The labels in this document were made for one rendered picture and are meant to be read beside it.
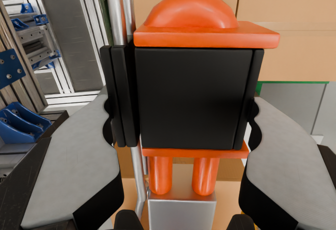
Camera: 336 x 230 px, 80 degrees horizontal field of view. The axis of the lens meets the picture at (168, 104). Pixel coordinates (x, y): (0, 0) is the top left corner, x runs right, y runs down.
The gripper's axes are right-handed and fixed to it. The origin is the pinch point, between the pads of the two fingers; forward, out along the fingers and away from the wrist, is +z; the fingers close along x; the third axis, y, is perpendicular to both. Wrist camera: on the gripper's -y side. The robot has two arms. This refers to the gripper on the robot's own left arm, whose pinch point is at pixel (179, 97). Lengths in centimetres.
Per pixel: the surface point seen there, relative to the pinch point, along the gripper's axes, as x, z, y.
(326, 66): 58, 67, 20
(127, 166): -14, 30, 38
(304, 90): 91, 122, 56
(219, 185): 12.2, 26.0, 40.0
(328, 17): 52, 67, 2
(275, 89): 70, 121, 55
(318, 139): 114, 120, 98
